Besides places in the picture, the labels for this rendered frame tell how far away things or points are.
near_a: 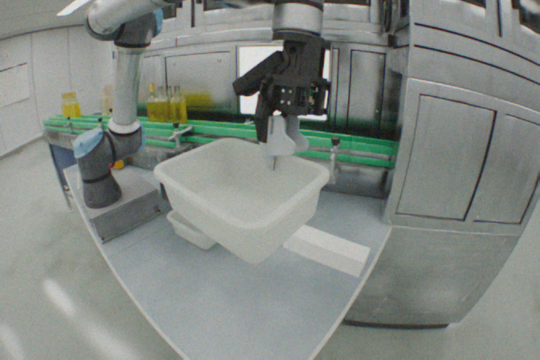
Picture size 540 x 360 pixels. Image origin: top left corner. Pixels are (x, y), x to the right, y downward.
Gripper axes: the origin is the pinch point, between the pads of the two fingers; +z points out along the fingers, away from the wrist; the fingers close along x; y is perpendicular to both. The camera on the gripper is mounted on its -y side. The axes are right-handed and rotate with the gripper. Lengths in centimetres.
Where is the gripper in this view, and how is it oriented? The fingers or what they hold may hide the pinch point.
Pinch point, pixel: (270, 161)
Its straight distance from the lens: 41.6
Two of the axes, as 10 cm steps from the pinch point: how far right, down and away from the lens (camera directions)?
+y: 8.0, 2.5, -5.5
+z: -1.1, 9.5, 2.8
